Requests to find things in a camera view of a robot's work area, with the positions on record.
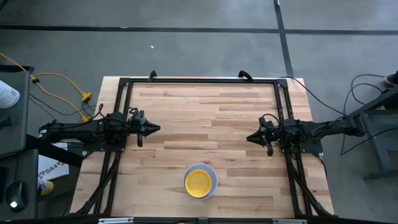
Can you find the black aluminium table frame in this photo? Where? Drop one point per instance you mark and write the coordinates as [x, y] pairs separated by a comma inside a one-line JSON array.
[[202, 81]]

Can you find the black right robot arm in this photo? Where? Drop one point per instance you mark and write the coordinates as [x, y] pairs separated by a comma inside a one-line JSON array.
[[320, 129]]

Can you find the silver metal bracket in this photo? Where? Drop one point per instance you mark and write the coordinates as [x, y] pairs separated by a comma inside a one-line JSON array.
[[289, 221], [115, 221]]

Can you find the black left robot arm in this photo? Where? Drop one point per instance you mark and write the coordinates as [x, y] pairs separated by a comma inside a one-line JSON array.
[[81, 130]]

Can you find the grey desk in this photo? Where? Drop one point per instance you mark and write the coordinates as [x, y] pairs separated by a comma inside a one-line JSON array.
[[14, 124]]

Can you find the black computer mouse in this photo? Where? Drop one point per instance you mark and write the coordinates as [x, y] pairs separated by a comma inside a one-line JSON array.
[[17, 196]]

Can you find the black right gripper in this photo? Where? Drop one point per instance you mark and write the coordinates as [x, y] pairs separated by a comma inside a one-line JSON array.
[[267, 137]]

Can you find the black metal stand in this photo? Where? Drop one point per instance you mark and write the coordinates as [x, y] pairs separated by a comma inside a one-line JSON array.
[[377, 137]]

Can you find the large white bowl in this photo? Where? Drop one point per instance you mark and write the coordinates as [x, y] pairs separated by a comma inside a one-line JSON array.
[[214, 182]]

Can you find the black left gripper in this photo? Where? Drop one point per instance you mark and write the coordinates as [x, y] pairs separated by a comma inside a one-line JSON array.
[[140, 127]]

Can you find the white printed cardboard box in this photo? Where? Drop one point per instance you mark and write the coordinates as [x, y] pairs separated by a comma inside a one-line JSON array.
[[53, 166]]

